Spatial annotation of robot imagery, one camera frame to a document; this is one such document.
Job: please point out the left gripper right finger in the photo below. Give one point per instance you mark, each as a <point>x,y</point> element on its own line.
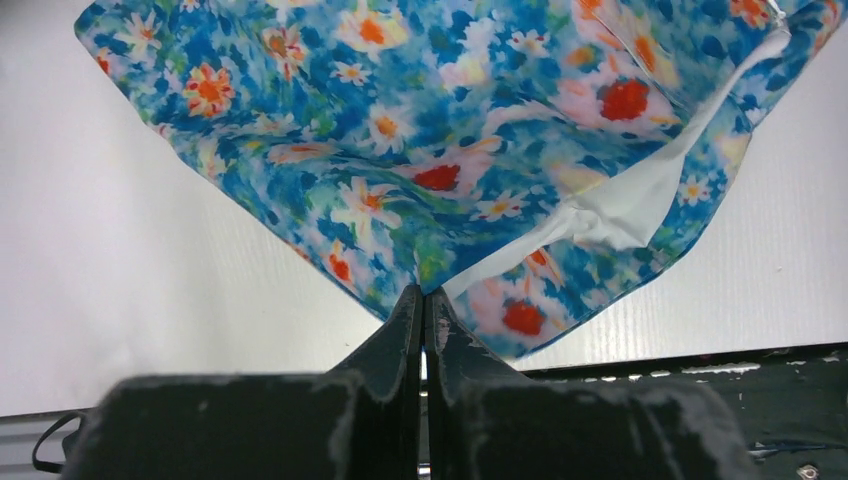
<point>490,421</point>

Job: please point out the blue floral skirt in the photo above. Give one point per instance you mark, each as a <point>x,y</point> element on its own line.
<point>534,160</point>

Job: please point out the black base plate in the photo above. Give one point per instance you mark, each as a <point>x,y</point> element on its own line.
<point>790,403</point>

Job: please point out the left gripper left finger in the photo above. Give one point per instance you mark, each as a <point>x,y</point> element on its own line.
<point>358,420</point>

